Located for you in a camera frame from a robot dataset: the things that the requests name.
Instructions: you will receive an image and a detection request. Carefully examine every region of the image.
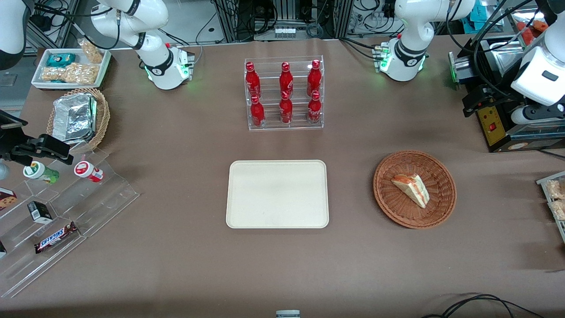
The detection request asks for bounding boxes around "teal snack packet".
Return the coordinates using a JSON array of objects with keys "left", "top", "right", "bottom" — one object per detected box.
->
[{"left": 46, "top": 53, "right": 76, "bottom": 68}]

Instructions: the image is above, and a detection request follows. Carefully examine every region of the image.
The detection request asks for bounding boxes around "triangular sandwich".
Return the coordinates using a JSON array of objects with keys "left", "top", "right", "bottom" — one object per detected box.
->
[{"left": 392, "top": 174, "right": 430, "bottom": 209}]

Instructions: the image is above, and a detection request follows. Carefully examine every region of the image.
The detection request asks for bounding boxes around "brown cookie box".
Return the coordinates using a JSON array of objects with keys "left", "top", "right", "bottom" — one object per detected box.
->
[{"left": 0, "top": 188, "right": 18, "bottom": 211}]

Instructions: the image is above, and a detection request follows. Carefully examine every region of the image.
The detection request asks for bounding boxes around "green yogurt drink bottle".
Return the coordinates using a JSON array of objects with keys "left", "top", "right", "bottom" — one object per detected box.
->
[{"left": 23, "top": 161, "right": 60, "bottom": 185}]

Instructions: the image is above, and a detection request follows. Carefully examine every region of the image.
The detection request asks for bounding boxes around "red yogurt drink bottle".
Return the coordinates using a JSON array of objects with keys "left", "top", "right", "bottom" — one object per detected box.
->
[{"left": 74, "top": 161, "right": 105, "bottom": 183}]

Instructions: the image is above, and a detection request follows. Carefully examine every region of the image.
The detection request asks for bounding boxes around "light tan wicker basket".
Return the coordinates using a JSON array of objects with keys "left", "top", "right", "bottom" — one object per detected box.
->
[{"left": 46, "top": 87, "right": 111, "bottom": 153}]

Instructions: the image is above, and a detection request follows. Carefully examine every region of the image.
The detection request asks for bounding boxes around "small black carton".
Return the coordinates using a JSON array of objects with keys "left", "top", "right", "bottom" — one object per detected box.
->
[{"left": 27, "top": 201, "right": 53, "bottom": 223}]

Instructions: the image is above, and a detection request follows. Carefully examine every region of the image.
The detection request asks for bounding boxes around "clear acrylic stepped display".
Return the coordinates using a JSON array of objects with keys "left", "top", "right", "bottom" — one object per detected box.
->
[{"left": 0, "top": 148, "right": 140, "bottom": 299}]

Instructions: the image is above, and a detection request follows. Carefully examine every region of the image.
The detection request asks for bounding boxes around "white plastic snack tray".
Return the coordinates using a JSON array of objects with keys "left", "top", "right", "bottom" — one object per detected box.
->
[{"left": 31, "top": 48, "right": 112, "bottom": 90}]

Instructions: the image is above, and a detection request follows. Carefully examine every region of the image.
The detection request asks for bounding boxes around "clear acrylic bottle rack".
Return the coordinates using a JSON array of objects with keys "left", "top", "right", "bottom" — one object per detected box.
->
[{"left": 244, "top": 56, "right": 325, "bottom": 131}]

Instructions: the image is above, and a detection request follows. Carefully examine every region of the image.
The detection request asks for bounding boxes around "brown Snickers bar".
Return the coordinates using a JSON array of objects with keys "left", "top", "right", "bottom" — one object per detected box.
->
[{"left": 34, "top": 222, "right": 79, "bottom": 254}]

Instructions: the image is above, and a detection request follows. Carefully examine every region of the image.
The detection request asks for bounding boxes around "black machine with yellow panel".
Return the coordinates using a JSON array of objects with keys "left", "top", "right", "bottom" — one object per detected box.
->
[{"left": 448, "top": 35, "right": 565, "bottom": 153}]

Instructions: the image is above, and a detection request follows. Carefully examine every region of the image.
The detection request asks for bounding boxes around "red cola bottle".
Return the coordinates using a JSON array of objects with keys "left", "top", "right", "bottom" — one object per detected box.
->
[
  {"left": 307, "top": 60, "right": 322, "bottom": 97},
  {"left": 245, "top": 62, "right": 261, "bottom": 98},
  {"left": 308, "top": 91, "right": 323, "bottom": 125},
  {"left": 279, "top": 62, "right": 294, "bottom": 95},
  {"left": 250, "top": 95, "right": 266, "bottom": 129},
  {"left": 279, "top": 91, "right": 294, "bottom": 125}
]

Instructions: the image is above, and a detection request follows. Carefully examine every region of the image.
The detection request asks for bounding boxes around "round brown wicker basket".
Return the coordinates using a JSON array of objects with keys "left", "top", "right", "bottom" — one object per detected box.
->
[{"left": 373, "top": 151, "right": 457, "bottom": 229}]

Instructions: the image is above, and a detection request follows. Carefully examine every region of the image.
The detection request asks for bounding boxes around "silver foil package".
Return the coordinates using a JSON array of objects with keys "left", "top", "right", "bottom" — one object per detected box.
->
[{"left": 52, "top": 93, "right": 98, "bottom": 144}]

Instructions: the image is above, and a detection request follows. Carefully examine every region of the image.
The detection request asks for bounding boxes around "cream rectangular tray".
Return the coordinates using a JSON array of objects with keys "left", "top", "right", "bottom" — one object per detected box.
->
[{"left": 226, "top": 160, "right": 330, "bottom": 229}]

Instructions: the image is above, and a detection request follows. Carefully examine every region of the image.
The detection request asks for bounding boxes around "aluminium frame rack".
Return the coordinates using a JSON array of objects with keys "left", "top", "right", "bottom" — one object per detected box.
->
[{"left": 212, "top": 0, "right": 354, "bottom": 42}]

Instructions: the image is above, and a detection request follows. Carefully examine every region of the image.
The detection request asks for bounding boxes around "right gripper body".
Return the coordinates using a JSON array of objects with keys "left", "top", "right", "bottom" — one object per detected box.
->
[{"left": 0, "top": 110, "right": 32, "bottom": 179}]

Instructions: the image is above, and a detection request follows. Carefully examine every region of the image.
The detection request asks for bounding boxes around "teal box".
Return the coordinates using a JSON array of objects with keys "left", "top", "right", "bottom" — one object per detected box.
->
[{"left": 469, "top": 1, "right": 497, "bottom": 23}]

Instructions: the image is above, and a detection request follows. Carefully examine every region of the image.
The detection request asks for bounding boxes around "white wire tray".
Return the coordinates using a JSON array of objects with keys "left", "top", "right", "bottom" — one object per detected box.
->
[{"left": 536, "top": 171, "right": 565, "bottom": 243}]

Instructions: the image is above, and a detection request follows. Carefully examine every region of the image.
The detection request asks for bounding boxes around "large clear peanut bag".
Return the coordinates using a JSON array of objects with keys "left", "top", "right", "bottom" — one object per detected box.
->
[{"left": 41, "top": 63, "right": 98, "bottom": 85}]

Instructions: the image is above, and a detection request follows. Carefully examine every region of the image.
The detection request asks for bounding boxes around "small clear peanut bag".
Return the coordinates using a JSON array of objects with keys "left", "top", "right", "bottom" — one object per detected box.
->
[{"left": 79, "top": 39, "right": 105, "bottom": 64}]

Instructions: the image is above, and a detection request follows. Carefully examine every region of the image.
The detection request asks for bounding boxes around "black floor cable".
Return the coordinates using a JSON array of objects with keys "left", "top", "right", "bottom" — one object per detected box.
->
[{"left": 422, "top": 293, "right": 546, "bottom": 318}]

